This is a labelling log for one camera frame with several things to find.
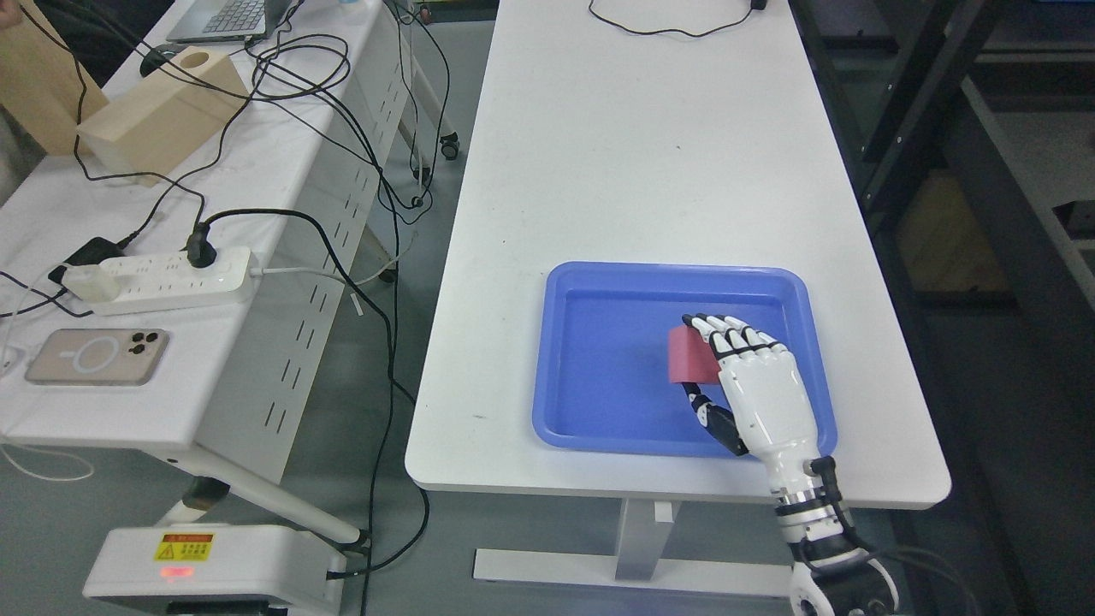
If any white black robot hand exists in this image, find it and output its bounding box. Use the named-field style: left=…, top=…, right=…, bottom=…
left=682, top=313, right=821, bottom=499

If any pink block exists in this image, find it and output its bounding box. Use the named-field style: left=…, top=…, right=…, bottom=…
left=667, top=326, right=721, bottom=383

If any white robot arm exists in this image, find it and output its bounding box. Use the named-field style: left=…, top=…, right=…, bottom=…
left=777, top=472, right=901, bottom=615

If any blue plastic tray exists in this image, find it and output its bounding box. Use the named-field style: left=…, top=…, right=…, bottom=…
left=531, top=261, right=838, bottom=460

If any black left metal shelf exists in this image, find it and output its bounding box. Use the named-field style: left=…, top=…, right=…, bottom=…
left=789, top=1, right=1092, bottom=615

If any white table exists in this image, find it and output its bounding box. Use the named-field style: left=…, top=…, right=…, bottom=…
left=405, top=1, right=950, bottom=594

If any white base unit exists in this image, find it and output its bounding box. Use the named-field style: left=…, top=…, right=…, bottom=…
left=82, top=524, right=346, bottom=615

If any white side desk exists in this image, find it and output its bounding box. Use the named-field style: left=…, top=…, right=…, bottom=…
left=3, top=1, right=416, bottom=553

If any white power strip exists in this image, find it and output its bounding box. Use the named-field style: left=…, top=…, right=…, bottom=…
left=62, top=246, right=257, bottom=316

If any wooden box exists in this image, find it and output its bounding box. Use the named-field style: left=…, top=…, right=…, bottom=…
left=77, top=46, right=249, bottom=187

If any grey laptop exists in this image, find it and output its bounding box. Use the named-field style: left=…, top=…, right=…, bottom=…
left=168, top=1, right=291, bottom=44

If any black computer mouse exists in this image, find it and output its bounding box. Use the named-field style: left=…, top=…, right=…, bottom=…
left=139, top=44, right=186, bottom=79

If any smartphone in clear case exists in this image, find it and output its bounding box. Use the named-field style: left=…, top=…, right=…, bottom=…
left=25, top=329, right=171, bottom=387

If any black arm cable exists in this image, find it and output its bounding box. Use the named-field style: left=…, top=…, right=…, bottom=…
left=804, top=456, right=986, bottom=616

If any black cable on table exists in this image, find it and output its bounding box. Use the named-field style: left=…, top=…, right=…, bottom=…
left=588, top=0, right=768, bottom=39

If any black floor cable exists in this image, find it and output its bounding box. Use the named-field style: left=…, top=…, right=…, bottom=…
left=247, top=0, right=454, bottom=616

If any black plug with cable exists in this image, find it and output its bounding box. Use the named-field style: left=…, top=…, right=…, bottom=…
left=181, top=208, right=397, bottom=382

